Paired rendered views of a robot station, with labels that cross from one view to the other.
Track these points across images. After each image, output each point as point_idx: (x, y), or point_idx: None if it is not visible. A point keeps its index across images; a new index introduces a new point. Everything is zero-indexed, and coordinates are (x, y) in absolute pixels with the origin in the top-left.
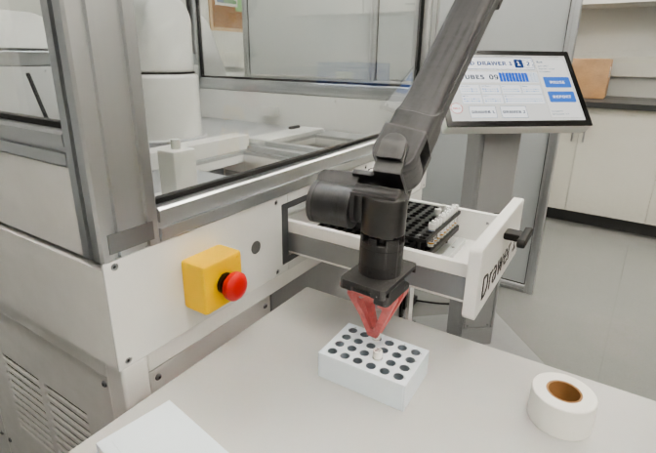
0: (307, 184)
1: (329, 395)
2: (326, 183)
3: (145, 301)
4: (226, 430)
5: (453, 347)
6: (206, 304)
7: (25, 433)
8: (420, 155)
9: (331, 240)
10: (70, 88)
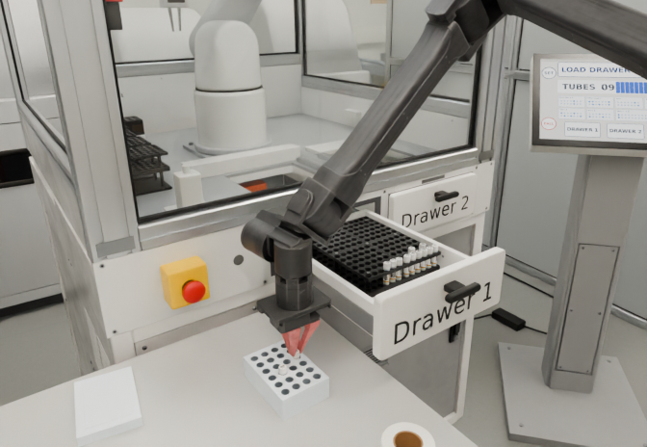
0: None
1: (240, 393)
2: (258, 222)
3: (128, 292)
4: (156, 397)
5: (373, 381)
6: (171, 302)
7: (97, 367)
8: (342, 206)
9: None
10: (68, 147)
